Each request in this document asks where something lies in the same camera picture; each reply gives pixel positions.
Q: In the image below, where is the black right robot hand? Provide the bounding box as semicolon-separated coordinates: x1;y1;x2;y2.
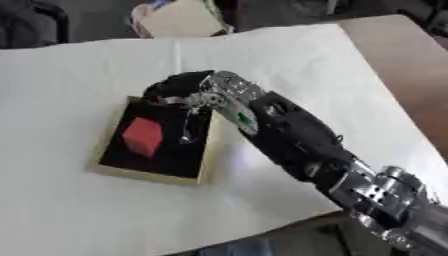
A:
140;69;217;144

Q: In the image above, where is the tan box with black inside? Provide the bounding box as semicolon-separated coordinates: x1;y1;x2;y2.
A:
89;95;224;186

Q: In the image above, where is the black chair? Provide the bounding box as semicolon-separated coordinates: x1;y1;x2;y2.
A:
0;0;72;50

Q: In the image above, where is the red cube block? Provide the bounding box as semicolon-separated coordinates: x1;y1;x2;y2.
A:
120;116;165;159

